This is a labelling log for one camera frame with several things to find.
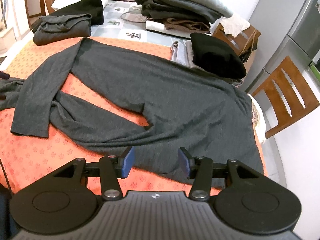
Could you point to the black folded garment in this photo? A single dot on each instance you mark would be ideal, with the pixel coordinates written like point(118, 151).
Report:
point(93, 7)

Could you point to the orange flower-pattern mat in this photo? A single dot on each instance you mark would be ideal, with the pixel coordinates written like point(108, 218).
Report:
point(27, 159)

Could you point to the dark grey long-sleeve garment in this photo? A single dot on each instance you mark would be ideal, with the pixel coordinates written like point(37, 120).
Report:
point(183, 108)

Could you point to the brown wooden chair right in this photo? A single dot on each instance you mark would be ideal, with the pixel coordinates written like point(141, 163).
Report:
point(289, 94)

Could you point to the silver refrigerator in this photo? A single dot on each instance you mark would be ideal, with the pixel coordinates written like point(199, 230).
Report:
point(288, 28)

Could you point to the folded dark grey garment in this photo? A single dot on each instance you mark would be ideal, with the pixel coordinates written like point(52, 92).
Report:
point(57, 28)

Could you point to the black folded sweater stack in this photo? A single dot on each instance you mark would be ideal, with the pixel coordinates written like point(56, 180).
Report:
point(216, 56)

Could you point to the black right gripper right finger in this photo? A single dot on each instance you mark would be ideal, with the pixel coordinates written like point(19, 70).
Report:
point(200, 169)

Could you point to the pile of dark clothes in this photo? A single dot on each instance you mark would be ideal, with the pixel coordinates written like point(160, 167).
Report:
point(190, 16)

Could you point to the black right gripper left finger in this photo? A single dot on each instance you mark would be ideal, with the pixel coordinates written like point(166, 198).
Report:
point(112, 168)

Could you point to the grey folded garment under stack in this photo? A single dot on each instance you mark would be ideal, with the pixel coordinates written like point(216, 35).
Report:
point(182, 53)

